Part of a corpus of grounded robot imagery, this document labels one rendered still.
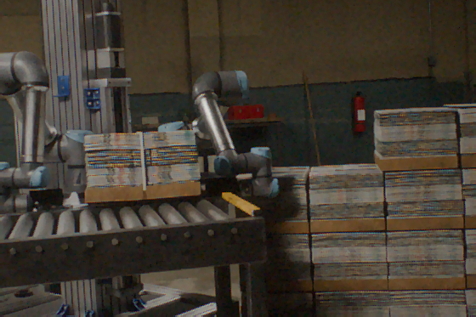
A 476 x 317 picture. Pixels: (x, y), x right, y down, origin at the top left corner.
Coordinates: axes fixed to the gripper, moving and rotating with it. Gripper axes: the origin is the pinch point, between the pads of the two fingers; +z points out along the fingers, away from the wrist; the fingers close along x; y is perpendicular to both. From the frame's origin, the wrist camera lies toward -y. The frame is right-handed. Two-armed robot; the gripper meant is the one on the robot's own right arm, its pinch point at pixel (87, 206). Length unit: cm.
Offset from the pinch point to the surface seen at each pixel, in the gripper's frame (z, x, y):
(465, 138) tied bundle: 139, -20, 14
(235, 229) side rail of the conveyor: 39, -67, -11
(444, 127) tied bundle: 132, -17, 19
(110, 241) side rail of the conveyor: 5, -67, -11
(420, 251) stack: 122, -8, -27
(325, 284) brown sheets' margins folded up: 88, 7, -37
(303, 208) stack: 81, 6, -7
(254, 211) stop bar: 46, -63, -6
